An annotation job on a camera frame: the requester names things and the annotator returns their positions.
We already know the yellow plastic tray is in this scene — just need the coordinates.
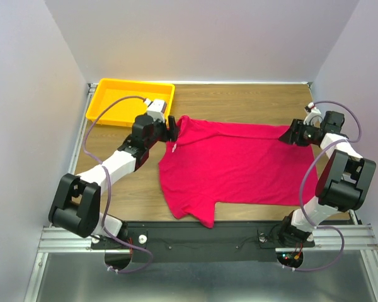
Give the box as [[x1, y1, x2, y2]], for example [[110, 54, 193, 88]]
[[86, 78, 175, 127]]

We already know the red t shirt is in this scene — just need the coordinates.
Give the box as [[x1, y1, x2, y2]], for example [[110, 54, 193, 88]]
[[159, 116, 314, 228]]

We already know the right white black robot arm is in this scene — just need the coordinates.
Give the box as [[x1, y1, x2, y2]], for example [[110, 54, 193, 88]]
[[277, 109, 377, 246]]

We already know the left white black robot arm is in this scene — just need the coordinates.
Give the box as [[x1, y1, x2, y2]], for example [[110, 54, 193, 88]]
[[49, 114, 179, 248]]

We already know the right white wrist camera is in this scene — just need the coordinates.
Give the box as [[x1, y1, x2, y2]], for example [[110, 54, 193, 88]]
[[303, 102, 322, 126]]

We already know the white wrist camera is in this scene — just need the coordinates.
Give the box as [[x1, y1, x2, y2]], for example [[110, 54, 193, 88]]
[[303, 102, 322, 126], [144, 98, 167, 123]]

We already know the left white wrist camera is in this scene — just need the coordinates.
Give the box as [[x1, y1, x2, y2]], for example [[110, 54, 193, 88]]
[[144, 98, 167, 123]]

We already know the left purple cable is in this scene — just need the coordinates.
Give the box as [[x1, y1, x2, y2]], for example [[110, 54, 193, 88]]
[[83, 96, 154, 274]]

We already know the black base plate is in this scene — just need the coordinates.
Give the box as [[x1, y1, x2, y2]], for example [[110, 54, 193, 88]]
[[91, 221, 316, 271]]

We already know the aluminium frame rail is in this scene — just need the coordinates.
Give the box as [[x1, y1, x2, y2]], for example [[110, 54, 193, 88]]
[[23, 82, 95, 302]]

